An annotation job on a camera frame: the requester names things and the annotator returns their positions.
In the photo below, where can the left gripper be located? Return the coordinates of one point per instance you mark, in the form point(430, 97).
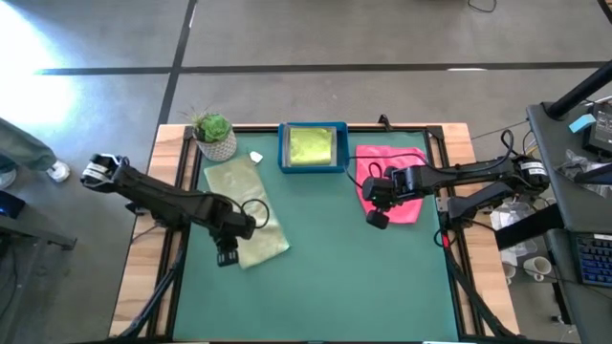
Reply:
point(229, 224)

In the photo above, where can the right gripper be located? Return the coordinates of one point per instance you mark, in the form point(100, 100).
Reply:
point(387, 186)

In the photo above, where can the pink microfiber towel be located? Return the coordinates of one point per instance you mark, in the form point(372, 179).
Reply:
point(406, 215)

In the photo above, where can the pale green microfiber towel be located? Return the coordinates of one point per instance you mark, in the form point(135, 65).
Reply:
point(239, 191)

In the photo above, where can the lime green microfiber towel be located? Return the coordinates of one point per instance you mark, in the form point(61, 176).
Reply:
point(311, 145)

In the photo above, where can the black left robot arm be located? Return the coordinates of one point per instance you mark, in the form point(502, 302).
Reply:
point(158, 198)

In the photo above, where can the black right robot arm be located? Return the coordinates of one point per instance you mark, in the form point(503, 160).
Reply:
point(468, 172)

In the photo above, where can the blue plastic bin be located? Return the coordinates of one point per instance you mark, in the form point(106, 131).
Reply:
point(342, 148)

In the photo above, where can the potted succulent plant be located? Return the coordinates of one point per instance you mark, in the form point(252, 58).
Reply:
point(217, 141)

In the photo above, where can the clear plastic bag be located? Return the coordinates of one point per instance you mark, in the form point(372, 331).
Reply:
point(509, 220)

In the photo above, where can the white mug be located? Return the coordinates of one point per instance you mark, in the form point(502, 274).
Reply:
point(538, 268)
point(509, 272)

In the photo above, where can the black flat bar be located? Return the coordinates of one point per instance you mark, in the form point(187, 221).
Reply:
point(528, 227)

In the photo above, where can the grey side desk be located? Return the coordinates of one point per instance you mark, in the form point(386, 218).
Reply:
point(545, 157)

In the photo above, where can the crumpled plastic bag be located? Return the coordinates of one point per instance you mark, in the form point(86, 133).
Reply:
point(581, 167)

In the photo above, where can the black backlit keyboard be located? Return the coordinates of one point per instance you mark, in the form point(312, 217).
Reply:
point(595, 260)

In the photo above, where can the light blue small box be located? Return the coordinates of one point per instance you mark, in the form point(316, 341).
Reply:
point(582, 123)

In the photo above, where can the black case with blue light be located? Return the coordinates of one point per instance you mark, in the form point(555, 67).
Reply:
point(10, 204)

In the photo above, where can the person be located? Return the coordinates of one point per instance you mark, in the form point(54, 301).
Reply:
point(24, 150)

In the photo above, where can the black device with label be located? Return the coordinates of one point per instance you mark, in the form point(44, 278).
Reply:
point(601, 131)

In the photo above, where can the black camera clamp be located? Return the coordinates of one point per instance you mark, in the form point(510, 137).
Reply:
point(385, 122)

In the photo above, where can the black aluminium rig frame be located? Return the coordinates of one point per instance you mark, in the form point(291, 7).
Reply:
point(258, 128)

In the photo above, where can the black stand post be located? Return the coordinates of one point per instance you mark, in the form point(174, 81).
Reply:
point(578, 88)

